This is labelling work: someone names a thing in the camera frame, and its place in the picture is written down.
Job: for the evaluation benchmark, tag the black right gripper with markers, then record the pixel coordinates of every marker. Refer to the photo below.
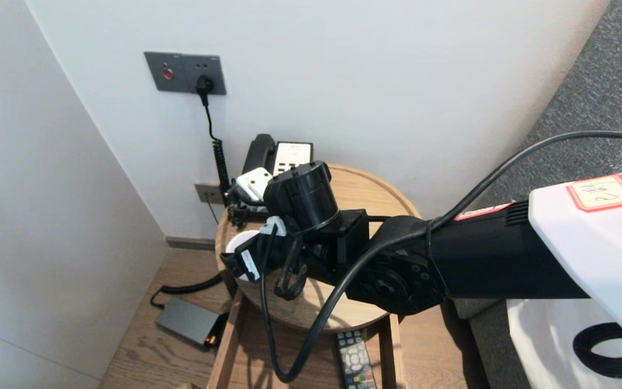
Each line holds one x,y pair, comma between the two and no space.
249,265

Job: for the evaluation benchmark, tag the white round smart speaker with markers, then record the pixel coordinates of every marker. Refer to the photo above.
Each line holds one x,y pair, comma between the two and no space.
243,240

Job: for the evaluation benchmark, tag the curved wooden table drawer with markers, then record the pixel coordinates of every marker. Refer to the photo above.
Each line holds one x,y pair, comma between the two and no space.
246,356

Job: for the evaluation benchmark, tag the black TV remote control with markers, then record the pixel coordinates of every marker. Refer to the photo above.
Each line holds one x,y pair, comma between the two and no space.
355,362

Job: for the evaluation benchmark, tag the gray power adapter box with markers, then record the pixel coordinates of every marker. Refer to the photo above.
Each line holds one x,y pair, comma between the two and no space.
187,321

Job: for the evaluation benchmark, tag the black telephone handset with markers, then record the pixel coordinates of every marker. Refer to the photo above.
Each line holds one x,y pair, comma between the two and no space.
259,154

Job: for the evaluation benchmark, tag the round wooden side table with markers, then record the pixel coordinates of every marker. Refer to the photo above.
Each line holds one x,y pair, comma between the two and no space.
354,183

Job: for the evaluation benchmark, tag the gray fabric headboard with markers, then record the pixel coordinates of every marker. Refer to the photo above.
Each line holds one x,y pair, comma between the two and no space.
602,81

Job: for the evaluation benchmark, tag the beige wall phone jack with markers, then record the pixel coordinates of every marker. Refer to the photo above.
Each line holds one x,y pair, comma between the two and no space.
208,193

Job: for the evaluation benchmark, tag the gray wall power socket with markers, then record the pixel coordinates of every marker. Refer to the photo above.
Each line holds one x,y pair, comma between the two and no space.
211,67

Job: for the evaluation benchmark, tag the gray wall switch red button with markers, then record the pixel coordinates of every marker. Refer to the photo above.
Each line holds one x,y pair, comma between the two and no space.
164,73

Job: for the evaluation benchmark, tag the gray fabric bed frame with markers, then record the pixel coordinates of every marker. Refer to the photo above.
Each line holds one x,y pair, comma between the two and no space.
497,351

